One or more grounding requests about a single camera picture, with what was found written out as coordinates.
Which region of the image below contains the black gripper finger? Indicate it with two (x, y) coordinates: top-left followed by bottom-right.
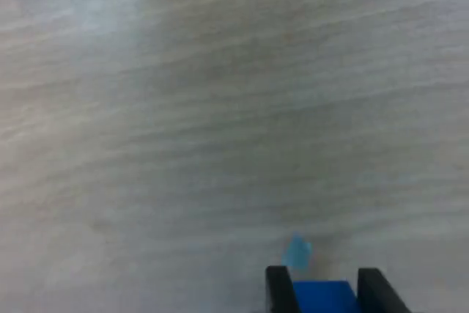
(355, 267), (413, 313)
(264, 265), (303, 313)

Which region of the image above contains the blue cube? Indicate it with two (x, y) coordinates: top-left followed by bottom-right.
(292, 279), (362, 313)

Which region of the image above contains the small tape marker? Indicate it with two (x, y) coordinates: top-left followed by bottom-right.
(281, 232), (314, 270)

